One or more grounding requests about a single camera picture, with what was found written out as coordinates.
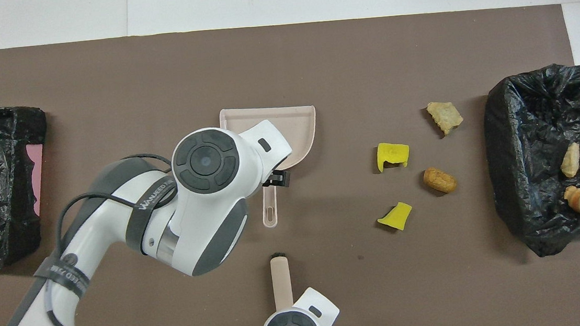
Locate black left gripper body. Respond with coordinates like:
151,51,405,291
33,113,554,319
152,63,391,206
261,168,292,190

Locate beige plastic dustpan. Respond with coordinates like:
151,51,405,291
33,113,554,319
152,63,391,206
219,101,326,232

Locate beige brush black bristles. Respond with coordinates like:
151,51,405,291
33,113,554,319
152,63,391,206
269,252,295,312

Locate yellow notched sponge piece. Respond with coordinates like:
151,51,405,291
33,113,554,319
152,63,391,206
376,141,412,174

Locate yellow wedge sponge piece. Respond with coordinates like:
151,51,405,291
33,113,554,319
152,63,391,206
376,201,415,233

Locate brown bread roll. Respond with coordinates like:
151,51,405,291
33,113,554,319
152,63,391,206
422,165,458,195

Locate pale bread chunk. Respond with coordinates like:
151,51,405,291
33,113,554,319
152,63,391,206
559,142,580,179
425,99,465,137

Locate pink plastic bin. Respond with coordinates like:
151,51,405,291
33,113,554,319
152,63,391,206
25,143,49,218

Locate brown table mat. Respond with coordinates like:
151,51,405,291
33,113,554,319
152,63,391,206
0,0,580,326

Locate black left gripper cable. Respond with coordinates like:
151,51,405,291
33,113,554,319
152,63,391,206
33,150,190,326

